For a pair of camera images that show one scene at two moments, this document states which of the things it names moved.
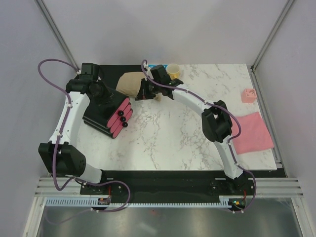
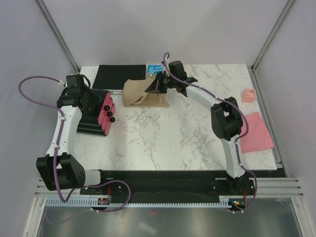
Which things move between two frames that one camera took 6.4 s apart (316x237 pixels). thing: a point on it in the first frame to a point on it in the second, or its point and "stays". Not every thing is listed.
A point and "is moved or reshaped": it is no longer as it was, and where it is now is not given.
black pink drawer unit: [110, 115] is moved or reshaped
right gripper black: [142, 93] to [156, 86]
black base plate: [172, 184] stays
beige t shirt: [129, 83] to [134, 94]
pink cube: [248, 95] stays
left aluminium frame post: [56, 32] stays
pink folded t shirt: [254, 136] stays
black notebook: [111, 73] stays
